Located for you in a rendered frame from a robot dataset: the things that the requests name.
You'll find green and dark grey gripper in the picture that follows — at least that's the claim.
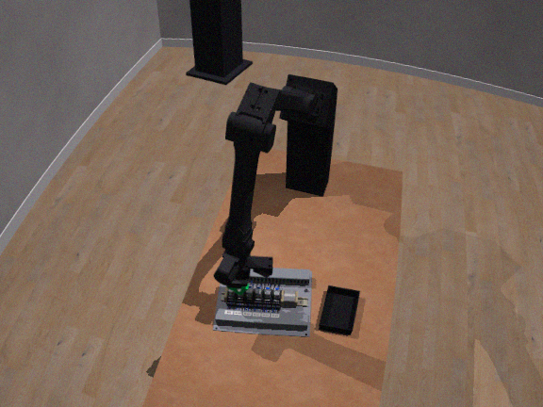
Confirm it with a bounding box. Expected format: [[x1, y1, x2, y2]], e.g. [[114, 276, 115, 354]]
[[227, 261, 249, 295]]

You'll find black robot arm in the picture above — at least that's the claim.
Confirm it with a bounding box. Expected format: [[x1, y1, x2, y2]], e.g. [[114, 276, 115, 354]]
[[214, 83, 326, 285]]

